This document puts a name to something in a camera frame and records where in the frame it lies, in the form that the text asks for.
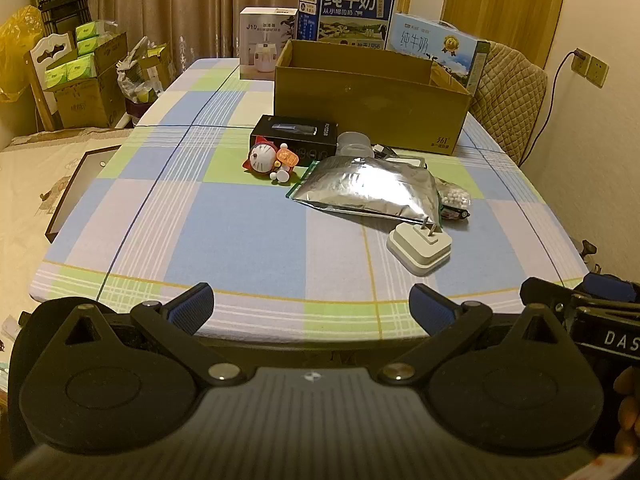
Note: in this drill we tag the person's right hand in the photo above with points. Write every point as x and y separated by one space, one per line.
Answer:
627 410

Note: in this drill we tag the clear plastic bag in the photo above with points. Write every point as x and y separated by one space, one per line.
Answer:
132 80

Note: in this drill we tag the small cardboard box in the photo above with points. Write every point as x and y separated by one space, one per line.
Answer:
159 67

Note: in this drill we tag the silver foil bag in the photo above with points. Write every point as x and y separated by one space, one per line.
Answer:
360 187

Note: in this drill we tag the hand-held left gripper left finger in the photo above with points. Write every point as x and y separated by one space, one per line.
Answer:
192 306

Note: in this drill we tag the white appliance box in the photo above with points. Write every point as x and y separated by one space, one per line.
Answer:
262 45

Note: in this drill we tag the yellow plastic bag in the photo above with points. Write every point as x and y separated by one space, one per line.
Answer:
17 50

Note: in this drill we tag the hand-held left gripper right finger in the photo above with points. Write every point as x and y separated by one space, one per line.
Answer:
431 307

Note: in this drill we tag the black product box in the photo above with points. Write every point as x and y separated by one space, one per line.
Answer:
300 132

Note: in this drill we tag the brown storage carton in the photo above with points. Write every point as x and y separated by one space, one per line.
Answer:
90 102
112 52

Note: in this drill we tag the green tissue pack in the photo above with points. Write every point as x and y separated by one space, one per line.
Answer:
79 69
87 32
56 76
86 47

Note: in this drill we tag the clear plastic cup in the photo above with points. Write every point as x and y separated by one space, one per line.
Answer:
352 142

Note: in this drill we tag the red and white cat toy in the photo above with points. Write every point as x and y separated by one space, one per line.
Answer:
261 157

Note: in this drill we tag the white wall socket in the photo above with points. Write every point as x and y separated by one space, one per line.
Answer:
597 71

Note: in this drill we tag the light blue milk carton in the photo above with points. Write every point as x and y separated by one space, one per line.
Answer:
425 40

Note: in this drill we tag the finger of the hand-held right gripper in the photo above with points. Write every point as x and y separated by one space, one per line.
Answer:
542 292
607 286

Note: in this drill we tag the white carved chair back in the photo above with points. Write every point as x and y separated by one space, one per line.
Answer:
50 52

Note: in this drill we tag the white plug adapter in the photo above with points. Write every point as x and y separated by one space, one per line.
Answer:
417 252

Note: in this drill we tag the brown cardboard box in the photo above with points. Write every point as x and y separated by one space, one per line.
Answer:
370 105

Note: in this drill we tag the dark blue milk carton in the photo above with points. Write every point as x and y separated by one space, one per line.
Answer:
345 5

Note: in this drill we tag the bag of cotton swabs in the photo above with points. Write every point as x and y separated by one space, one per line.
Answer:
455 196

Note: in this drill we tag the chair with quilted cover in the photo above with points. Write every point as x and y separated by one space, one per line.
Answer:
510 95

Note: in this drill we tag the beige patterned curtain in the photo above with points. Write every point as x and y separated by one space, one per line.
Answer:
175 0

